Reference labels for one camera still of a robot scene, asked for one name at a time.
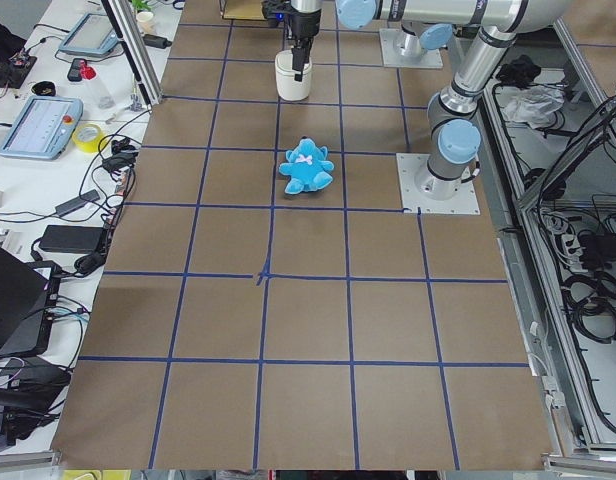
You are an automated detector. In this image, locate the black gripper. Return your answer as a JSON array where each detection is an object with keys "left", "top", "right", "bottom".
[{"left": 286, "top": 10, "right": 320, "bottom": 82}]

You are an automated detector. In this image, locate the white trash can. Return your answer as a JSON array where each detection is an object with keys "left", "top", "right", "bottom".
[{"left": 275, "top": 50, "right": 312, "bottom": 101}]

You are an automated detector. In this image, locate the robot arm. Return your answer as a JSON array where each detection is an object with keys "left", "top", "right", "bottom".
[
  {"left": 413, "top": 1, "right": 570, "bottom": 200},
  {"left": 271, "top": 1, "right": 409, "bottom": 82}
]

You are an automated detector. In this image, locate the blue teddy bear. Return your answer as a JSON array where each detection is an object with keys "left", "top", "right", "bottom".
[{"left": 279, "top": 137, "right": 334, "bottom": 195}]

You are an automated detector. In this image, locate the paper cup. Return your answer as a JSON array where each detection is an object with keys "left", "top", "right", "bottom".
[{"left": 136, "top": 11, "right": 156, "bottom": 35}]

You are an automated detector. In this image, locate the far teach pendant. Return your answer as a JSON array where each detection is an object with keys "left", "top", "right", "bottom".
[{"left": 58, "top": 13, "right": 118, "bottom": 58}]

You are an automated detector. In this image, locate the teach pendant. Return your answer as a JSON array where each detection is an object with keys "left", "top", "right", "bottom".
[
  {"left": 58, "top": 13, "right": 118, "bottom": 58},
  {"left": 0, "top": 95, "right": 83, "bottom": 161}
]

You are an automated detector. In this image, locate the red black remote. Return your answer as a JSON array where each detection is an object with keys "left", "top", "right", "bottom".
[{"left": 67, "top": 58, "right": 97, "bottom": 83}]

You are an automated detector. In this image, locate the yellow tape roll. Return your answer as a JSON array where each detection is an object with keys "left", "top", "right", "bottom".
[{"left": 71, "top": 123, "right": 106, "bottom": 153}]

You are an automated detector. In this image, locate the near teach pendant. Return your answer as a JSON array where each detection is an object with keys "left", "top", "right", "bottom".
[{"left": 0, "top": 95, "right": 83, "bottom": 161}]

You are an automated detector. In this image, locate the black power adapter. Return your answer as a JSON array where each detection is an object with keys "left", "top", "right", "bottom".
[{"left": 55, "top": 189, "right": 100, "bottom": 218}]

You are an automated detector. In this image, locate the black power brick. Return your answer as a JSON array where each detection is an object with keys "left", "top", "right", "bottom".
[{"left": 39, "top": 225, "right": 105, "bottom": 254}]

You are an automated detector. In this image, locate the black laptop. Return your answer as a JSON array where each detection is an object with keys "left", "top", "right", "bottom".
[{"left": 0, "top": 247, "right": 60, "bottom": 359}]

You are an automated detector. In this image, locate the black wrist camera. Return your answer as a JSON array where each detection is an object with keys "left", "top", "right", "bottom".
[{"left": 261, "top": 0, "right": 291, "bottom": 28}]

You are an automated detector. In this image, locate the wooden wire mesh shelf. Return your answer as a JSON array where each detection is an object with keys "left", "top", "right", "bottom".
[{"left": 219, "top": 0, "right": 264, "bottom": 21}]

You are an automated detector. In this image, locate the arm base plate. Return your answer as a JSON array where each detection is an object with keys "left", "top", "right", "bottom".
[
  {"left": 396, "top": 153, "right": 480, "bottom": 215},
  {"left": 379, "top": 28, "right": 443, "bottom": 69}
]

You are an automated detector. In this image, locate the aluminium frame post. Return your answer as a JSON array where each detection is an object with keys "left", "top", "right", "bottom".
[{"left": 101, "top": 0, "right": 162, "bottom": 107}]

